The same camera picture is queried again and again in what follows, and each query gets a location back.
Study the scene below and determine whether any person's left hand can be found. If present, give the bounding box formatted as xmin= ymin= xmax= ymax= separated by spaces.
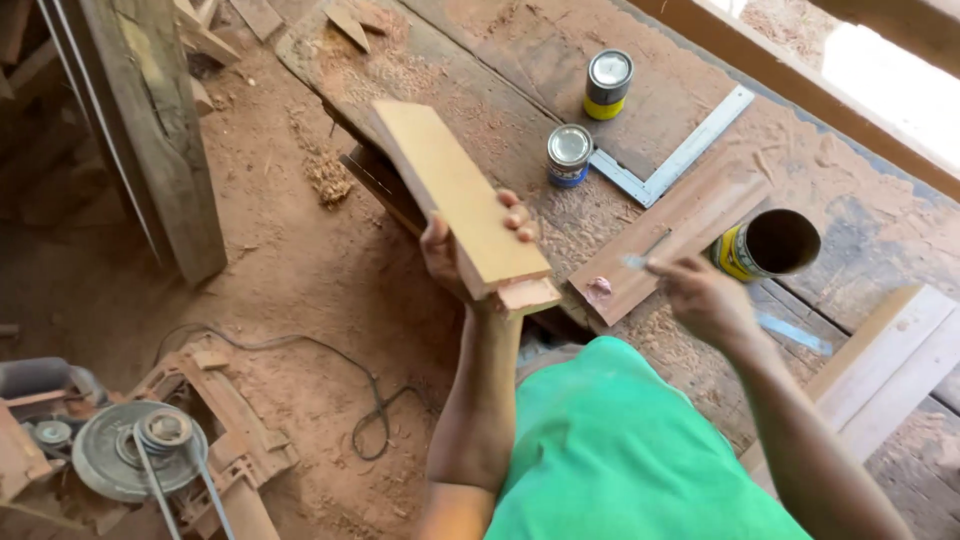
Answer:
xmin=419 ymin=189 xmax=539 ymax=305

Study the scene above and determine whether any upright wooden post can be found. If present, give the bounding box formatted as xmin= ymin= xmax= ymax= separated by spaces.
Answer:
xmin=36 ymin=0 xmax=228 ymax=286

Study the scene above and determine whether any person's right hand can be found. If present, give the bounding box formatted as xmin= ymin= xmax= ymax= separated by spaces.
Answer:
xmin=645 ymin=255 xmax=759 ymax=354

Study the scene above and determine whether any reddish wooden moulding piece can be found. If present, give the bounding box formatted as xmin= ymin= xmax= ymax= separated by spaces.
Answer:
xmin=567 ymin=160 xmax=773 ymax=327

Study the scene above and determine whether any metal putty knife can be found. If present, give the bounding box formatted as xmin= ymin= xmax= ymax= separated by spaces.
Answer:
xmin=621 ymin=232 xmax=672 ymax=271

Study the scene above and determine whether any dark wooden piece under board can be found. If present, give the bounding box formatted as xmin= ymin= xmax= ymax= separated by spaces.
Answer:
xmin=339 ymin=144 xmax=429 ymax=240

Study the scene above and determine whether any person's green shirt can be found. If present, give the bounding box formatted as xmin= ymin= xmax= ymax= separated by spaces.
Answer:
xmin=483 ymin=336 xmax=815 ymax=540

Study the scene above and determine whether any open yellow label tin can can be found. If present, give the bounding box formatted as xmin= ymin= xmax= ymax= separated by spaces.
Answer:
xmin=709 ymin=208 xmax=823 ymax=284

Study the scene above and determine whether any pile of wood scraps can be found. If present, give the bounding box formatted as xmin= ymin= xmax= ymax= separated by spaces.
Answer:
xmin=171 ymin=0 xmax=391 ymax=117

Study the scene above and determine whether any metal carpenter's square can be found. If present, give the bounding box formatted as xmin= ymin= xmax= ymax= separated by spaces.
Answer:
xmin=588 ymin=84 xmax=756 ymax=209

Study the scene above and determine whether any metal blade strip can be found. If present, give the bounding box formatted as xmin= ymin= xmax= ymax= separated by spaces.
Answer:
xmin=753 ymin=309 xmax=835 ymax=358

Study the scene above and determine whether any wooden window frame beam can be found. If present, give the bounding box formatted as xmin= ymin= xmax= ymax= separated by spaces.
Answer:
xmin=626 ymin=0 xmax=960 ymax=204

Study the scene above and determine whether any belt driven machine with pulley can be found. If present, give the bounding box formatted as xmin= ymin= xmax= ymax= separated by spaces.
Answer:
xmin=0 ymin=341 xmax=301 ymax=540

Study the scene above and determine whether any black electric cable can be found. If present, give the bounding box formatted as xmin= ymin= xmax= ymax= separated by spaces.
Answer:
xmin=152 ymin=323 xmax=440 ymax=462

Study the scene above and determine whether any closed blue label tin can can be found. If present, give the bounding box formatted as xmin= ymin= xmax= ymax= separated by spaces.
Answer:
xmin=546 ymin=123 xmax=594 ymax=189

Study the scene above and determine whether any closed yellow label tin can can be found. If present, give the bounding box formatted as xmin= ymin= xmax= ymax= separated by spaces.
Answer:
xmin=583 ymin=48 xmax=635 ymax=122

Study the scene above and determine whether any pale wooden plank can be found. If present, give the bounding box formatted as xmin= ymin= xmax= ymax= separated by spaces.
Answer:
xmin=738 ymin=283 xmax=960 ymax=496

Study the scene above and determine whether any light brown wooden board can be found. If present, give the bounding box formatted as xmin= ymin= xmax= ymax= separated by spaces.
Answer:
xmin=366 ymin=99 xmax=562 ymax=319

